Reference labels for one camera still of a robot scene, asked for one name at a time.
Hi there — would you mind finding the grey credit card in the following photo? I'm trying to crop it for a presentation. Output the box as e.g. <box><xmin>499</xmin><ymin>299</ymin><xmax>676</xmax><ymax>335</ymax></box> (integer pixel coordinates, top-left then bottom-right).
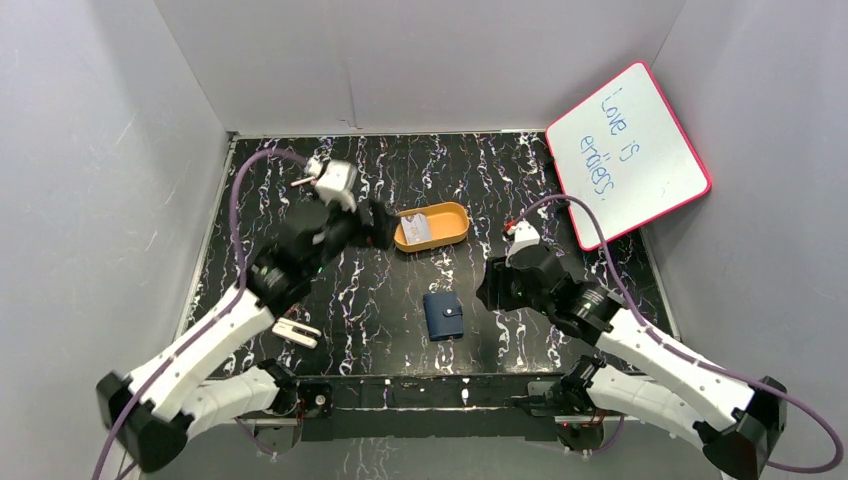
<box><xmin>400</xmin><ymin>212</ymin><xmax>432</xmax><ymax>246</ymax></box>

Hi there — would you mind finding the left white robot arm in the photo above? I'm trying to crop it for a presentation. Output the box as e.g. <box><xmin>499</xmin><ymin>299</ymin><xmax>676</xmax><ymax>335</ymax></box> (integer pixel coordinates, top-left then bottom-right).
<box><xmin>96</xmin><ymin>199</ymin><xmax>399</xmax><ymax>473</ymax></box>

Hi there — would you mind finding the purple cable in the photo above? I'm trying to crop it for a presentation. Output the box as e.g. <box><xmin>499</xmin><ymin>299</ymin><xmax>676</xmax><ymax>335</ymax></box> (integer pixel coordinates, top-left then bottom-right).
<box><xmin>506</xmin><ymin>193</ymin><xmax>846</xmax><ymax>476</ymax></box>
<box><xmin>89</xmin><ymin>146</ymin><xmax>313</xmax><ymax>480</ymax></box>

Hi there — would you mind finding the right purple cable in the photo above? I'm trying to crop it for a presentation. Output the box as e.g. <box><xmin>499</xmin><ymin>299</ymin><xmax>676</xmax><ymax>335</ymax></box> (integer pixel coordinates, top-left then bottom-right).
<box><xmin>506</xmin><ymin>193</ymin><xmax>846</xmax><ymax>476</ymax></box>

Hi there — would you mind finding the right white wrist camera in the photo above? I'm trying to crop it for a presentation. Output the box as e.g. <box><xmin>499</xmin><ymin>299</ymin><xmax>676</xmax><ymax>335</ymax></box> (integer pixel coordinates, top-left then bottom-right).
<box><xmin>505</xmin><ymin>220</ymin><xmax>541</xmax><ymax>266</ymax></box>

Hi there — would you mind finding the pink framed whiteboard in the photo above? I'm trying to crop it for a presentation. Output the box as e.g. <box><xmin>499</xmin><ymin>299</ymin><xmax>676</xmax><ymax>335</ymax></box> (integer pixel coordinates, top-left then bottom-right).
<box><xmin>545</xmin><ymin>61</ymin><xmax>712</xmax><ymax>251</ymax></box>

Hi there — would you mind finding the orange oval tray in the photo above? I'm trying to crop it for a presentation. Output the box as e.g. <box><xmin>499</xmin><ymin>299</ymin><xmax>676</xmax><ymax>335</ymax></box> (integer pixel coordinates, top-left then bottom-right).
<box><xmin>394</xmin><ymin>202</ymin><xmax>470</xmax><ymax>253</ymax></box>

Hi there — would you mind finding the red capped marker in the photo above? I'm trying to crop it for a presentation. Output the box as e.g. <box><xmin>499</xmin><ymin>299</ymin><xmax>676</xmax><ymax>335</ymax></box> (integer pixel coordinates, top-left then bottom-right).
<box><xmin>290</xmin><ymin>176</ymin><xmax>318</xmax><ymax>188</ymax></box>

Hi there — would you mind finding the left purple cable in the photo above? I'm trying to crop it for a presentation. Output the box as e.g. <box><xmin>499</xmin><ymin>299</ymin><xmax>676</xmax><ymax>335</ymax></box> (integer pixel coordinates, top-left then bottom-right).
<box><xmin>89</xmin><ymin>146</ymin><xmax>313</xmax><ymax>480</ymax></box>

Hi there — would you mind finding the navy blue card holder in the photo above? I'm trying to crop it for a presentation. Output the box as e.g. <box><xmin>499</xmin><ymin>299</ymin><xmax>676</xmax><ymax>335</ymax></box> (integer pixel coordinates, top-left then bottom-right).
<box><xmin>422</xmin><ymin>291</ymin><xmax>464</xmax><ymax>342</ymax></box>

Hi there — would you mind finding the white whiteboard eraser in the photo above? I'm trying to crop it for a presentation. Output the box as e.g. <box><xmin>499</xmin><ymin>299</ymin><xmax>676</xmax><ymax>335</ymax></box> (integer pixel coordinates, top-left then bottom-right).
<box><xmin>271</xmin><ymin>317</ymin><xmax>322</xmax><ymax>349</ymax></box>

